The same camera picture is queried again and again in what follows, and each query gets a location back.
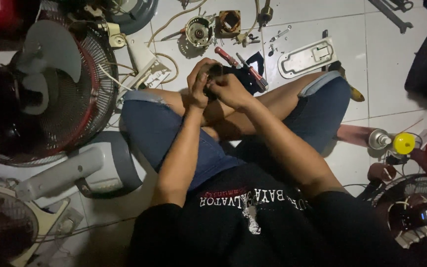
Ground person's left hand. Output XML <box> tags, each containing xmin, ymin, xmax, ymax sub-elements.
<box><xmin>186</xmin><ymin>57</ymin><xmax>222</xmax><ymax>111</ymax></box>

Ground metal spray can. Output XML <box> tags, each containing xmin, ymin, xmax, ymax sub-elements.
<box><xmin>337</xmin><ymin>124</ymin><xmax>392</xmax><ymax>150</ymax></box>

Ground grey metal wrench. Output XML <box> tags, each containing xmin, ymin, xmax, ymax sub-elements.
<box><xmin>367</xmin><ymin>0</ymin><xmax>414</xmax><ymax>34</ymax></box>

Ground small dark motor part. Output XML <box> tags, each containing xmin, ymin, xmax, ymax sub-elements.
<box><xmin>203</xmin><ymin>64</ymin><xmax>224</xmax><ymax>100</ymax></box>

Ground grey and red screwdriver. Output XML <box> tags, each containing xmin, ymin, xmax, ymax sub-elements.
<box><xmin>236</xmin><ymin>52</ymin><xmax>270</xmax><ymax>92</ymax></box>

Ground small white plug part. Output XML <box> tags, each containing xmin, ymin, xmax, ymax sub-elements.
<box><xmin>235</xmin><ymin>33</ymin><xmax>261</xmax><ymax>48</ymax></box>

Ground person's left leg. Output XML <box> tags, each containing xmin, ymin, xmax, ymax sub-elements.
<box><xmin>143</xmin><ymin>88</ymin><xmax>258</xmax><ymax>141</ymax></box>

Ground person's right leg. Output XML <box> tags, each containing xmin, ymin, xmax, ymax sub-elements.
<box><xmin>202</xmin><ymin>71</ymin><xmax>327</xmax><ymax>141</ymax></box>

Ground white plastic cover plate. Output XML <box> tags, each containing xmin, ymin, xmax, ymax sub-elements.
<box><xmin>278</xmin><ymin>36</ymin><xmax>338</xmax><ymax>79</ymax></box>

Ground black and yellow tool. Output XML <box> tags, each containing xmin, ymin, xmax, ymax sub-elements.
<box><xmin>322</xmin><ymin>30</ymin><xmax>365</xmax><ymax>103</ymax></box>

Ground copper wound motor stator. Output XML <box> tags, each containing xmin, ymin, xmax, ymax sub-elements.
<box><xmin>215</xmin><ymin>10</ymin><xmax>242</xmax><ymax>39</ymax></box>

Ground beige power cable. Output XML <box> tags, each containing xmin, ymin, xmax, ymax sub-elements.
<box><xmin>100</xmin><ymin>0</ymin><xmax>261</xmax><ymax>85</ymax></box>

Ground black fan grille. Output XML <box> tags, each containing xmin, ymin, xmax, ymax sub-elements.
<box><xmin>370</xmin><ymin>174</ymin><xmax>427</xmax><ymax>238</ymax></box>

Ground round metal motor housing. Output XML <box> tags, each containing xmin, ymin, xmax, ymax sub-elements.
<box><xmin>185</xmin><ymin>16</ymin><xmax>214</xmax><ymax>48</ymax></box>

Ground orange handled screwdriver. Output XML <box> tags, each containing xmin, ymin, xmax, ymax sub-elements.
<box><xmin>160</xmin><ymin>28</ymin><xmax>187</xmax><ymax>42</ymax></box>

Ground grey fan blade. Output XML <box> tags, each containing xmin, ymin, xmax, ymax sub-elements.
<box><xmin>14</xmin><ymin>19</ymin><xmax>83</xmax><ymax>116</ymax></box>

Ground yellow plastic cap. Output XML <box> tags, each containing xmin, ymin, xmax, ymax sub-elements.
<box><xmin>392</xmin><ymin>132</ymin><xmax>416</xmax><ymax>155</ymax></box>

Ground black printed shirt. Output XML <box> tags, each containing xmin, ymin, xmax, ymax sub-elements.
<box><xmin>128</xmin><ymin>163</ymin><xmax>427</xmax><ymax>267</ymax></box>

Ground red rimmed fan grille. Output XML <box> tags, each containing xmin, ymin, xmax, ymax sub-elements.
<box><xmin>0</xmin><ymin>10</ymin><xmax>120</xmax><ymax>167</ymax></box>

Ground cream plastic bracket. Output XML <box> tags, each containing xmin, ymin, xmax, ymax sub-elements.
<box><xmin>98</xmin><ymin>22</ymin><xmax>128</xmax><ymax>49</ymax></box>

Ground person's right hand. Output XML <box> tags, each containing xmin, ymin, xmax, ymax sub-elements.
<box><xmin>206</xmin><ymin>73</ymin><xmax>256</xmax><ymax>113</ymax></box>

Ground red handled screwdriver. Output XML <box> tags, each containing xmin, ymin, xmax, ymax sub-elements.
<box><xmin>214</xmin><ymin>47</ymin><xmax>242</xmax><ymax>69</ymax></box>

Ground person's leg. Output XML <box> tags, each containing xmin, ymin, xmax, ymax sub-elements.
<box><xmin>202</xmin><ymin>71</ymin><xmax>327</xmax><ymax>141</ymax></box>
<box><xmin>143</xmin><ymin>88</ymin><xmax>258</xmax><ymax>141</ymax></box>

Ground blue denim shorts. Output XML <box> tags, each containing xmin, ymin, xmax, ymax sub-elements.
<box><xmin>120</xmin><ymin>70</ymin><xmax>352</xmax><ymax>191</ymax></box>

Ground white fan switch housing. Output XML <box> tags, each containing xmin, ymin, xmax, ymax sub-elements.
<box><xmin>116</xmin><ymin>35</ymin><xmax>172</xmax><ymax>105</ymax></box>

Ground black cloth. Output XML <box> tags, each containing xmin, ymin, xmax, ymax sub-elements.
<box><xmin>222</xmin><ymin>51</ymin><xmax>270</xmax><ymax>95</ymax></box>

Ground grey and white fan base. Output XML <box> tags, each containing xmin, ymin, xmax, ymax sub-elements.
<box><xmin>14</xmin><ymin>131</ymin><xmax>144</xmax><ymax>203</ymax></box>

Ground grey round fan cover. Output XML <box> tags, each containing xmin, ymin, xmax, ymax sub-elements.
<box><xmin>104</xmin><ymin>0</ymin><xmax>159</xmax><ymax>36</ymax></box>

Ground small metal bolt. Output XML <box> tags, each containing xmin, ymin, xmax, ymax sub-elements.
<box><xmin>269</xmin><ymin>25</ymin><xmax>292</xmax><ymax>43</ymax></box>

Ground brass metal tool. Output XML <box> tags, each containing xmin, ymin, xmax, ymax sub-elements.
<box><xmin>257</xmin><ymin>0</ymin><xmax>274</xmax><ymax>32</ymax></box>

